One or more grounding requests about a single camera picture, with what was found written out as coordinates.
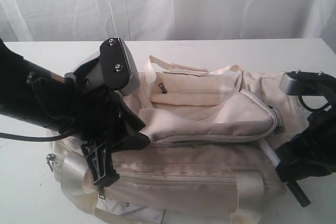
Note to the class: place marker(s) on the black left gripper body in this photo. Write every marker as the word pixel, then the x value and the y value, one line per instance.
pixel 59 106

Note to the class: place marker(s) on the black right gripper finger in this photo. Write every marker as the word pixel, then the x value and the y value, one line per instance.
pixel 302 159

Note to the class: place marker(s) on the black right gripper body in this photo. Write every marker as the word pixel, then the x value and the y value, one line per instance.
pixel 319 137

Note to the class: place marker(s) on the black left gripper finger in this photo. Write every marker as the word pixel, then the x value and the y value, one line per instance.
pixel 126 129
pixel 99 161

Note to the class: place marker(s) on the beige fabric duffel bag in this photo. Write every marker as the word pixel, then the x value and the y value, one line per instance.
pixel 204 161

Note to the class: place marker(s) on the white marker with dark cap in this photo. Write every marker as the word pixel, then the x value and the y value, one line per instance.
pixel 292 185

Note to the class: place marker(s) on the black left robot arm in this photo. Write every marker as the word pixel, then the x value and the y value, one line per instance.
pixel 15 99

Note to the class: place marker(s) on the white paper hang tag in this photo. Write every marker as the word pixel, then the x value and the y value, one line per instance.
pixel 117 207

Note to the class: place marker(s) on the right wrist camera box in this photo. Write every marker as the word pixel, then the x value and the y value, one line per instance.
pixel 307 84

